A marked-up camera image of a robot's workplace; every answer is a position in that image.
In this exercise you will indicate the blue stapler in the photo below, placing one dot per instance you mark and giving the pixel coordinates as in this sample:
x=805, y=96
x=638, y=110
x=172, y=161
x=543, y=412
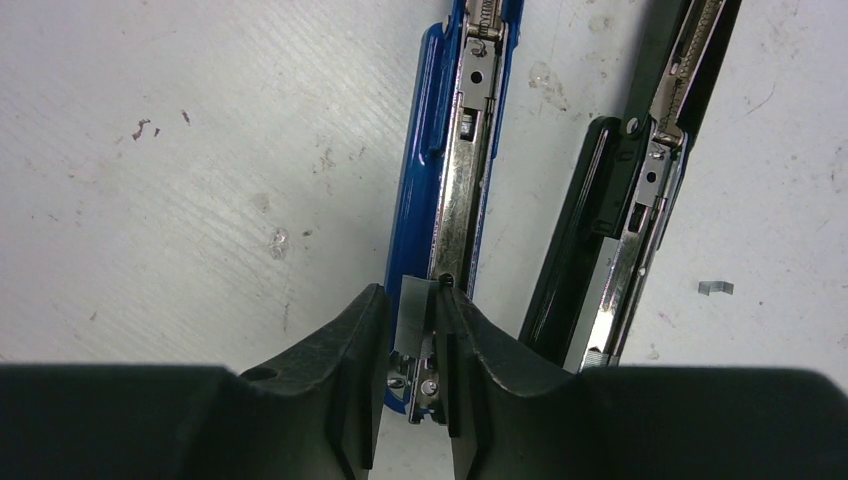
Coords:
x=451, y=144

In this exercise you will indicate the tiny staple fragment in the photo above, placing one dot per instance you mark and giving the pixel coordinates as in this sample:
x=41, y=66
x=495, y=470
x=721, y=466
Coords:
x=709, y=287

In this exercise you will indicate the black stapler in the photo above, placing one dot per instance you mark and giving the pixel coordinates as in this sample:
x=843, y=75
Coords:
x=624, y=189

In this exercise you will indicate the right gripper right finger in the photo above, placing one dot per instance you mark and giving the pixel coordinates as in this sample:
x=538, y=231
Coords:
x=514, y=415

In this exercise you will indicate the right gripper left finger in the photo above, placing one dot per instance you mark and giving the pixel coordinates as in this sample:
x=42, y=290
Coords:
x=311, y=412

